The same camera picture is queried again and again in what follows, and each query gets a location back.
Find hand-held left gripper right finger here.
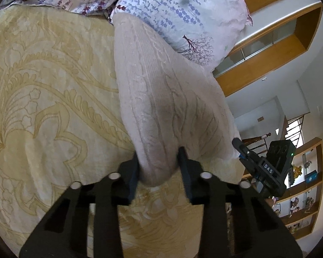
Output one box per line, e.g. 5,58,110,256
176,146,303,258

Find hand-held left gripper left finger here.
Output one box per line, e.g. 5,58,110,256
19,150,140,258

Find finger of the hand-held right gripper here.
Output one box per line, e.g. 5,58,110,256
232,138,259,167

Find white knitted blanket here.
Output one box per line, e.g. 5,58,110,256
112,13,244,188

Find wooden display shelf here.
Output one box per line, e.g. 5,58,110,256
269,137,323,240

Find blue box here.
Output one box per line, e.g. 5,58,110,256
305,170,318,185

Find wooden stair railing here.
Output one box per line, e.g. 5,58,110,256
242,112,312,151

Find wooden framed glass wardrobe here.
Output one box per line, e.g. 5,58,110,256
213,0,323,98

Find yellow patterned blanket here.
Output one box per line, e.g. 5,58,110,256
0,5,246,258

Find lavender tree print pillow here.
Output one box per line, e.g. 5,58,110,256
108,0,254,74

